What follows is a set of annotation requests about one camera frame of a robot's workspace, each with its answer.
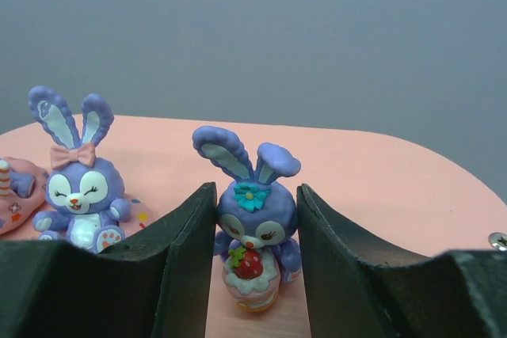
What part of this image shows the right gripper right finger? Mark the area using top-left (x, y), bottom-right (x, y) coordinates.
top-left (297, 185), bottom-right (506, 337)

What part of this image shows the pink bunny toy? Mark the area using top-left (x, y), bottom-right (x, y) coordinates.
top-left (1, 157), bottom-right (49, 234)

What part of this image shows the purple bear toy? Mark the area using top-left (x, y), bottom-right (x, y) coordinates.
top-left (193, 126), bottom-right (302, 312)

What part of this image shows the pink three-tier shelf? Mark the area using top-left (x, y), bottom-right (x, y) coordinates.
top-left (0, 114), bottom-right (507, 338)

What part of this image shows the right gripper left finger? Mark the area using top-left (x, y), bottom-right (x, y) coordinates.
top-left (1, 183), bottom-right (216, 337)

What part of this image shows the purple octopus orange hat toy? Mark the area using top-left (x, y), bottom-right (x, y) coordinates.
top-left (29, 86), bottom-right (151, 253)

